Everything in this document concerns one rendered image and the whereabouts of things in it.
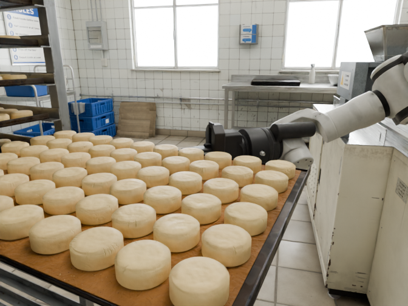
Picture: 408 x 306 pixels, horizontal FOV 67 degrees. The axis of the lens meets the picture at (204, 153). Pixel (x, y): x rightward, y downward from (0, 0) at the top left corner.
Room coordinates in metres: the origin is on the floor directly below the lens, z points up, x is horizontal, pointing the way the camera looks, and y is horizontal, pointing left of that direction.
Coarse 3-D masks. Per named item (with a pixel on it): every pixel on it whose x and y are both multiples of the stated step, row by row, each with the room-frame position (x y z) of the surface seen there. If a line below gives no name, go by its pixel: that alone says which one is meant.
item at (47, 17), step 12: (48, 0) 0.81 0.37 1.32; (48, 12) 0.80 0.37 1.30; (48, 24) 0.80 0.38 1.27; (48, 48) 0.80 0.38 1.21; (60, 48) 0.82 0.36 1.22; (48, 60) 0.80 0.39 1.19; (60, 60) 0.82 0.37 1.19; (48, 72) 0.81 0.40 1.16; (60, 72) 0.81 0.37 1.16; (60, 84) 0.81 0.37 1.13; (60, 96) 0.80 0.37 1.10; (60, 108) 0.80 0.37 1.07; (60, 120) 0.80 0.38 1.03; (84, 300) 0.80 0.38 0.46
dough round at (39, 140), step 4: (40, 136) 0.67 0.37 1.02; (44, 136) 0.67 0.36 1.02; (48, 136) 0.67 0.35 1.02; (52, 136) 0.67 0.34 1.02; (32, 140) 0.64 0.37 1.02; (36, 140) 0.64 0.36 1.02; (40, 140) 0.64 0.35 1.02; (44, 140) 0.64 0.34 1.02; (48, 140) 0.65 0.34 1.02; (32, 144) 0.64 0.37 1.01; (36, 144) 0.64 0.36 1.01; (40, 144) 0.64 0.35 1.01; (44, 144) 0.64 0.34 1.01
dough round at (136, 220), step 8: (120, 208) 0.33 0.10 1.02; (128, 208) 0.33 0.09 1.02; (136, 208) 0.33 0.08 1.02; (144, 208) 0.33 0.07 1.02; (152, 208) 0.33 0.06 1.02; (112, 216) 0.31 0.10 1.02; (120, 216) 0.31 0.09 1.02; (128, 216) 0.31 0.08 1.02; (136, 216) 0.31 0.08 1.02; (144, 216) 0.31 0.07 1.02; (152, 216) 0.31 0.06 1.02; (112, 224) 0.30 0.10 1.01; (120, 224) 0.29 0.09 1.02; (128, 224) 0.29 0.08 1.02; (136, 224) 0.29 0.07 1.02; (144, 224) 0.30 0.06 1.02; (152, 224) 0.31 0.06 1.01; (128, 232) 0.29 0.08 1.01; (136, 232) 0.29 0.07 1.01; (144, 232) 0.30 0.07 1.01
